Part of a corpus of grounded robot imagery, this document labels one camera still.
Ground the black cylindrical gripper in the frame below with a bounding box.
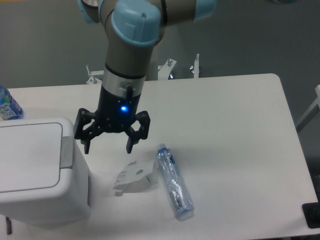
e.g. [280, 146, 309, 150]
[73, 87, 151, 154]

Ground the white push-lid trash can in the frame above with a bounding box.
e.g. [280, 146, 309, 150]
[0, 117, 92, 225]

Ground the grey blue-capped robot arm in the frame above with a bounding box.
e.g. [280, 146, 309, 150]
[74, 0, 217, 154]

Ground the crumpled white paper carton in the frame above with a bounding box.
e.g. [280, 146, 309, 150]
[112, 160, 159, 197]

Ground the blue labelled water bottle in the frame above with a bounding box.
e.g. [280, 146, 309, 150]
[0, 85, 24, 121]

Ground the clear empty plastic bottle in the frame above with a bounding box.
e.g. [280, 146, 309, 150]
[155, 143, 195, 221]

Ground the white stand leg right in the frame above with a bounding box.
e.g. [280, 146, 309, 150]
[295, 85, 320, 133]

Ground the black clamp at table edge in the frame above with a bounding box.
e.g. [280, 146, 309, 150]
[302, 202, 320, 229]

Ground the white metal frame bracket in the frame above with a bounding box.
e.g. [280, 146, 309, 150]
[86, 53, 202, 85]

